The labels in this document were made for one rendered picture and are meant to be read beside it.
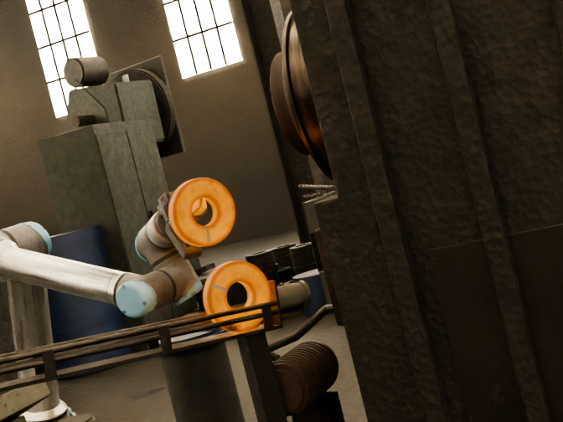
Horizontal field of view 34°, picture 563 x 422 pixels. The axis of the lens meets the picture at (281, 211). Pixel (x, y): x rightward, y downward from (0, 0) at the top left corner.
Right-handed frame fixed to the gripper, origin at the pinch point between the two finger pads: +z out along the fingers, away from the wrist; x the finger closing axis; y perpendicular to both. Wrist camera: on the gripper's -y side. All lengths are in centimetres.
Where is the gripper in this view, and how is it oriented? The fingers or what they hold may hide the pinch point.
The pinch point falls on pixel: (199, 203)
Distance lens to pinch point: 210.2
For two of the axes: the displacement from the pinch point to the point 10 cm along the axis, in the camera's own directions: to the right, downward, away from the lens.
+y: -3.6, -9.1, 2.0
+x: 8.4, -2.2, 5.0
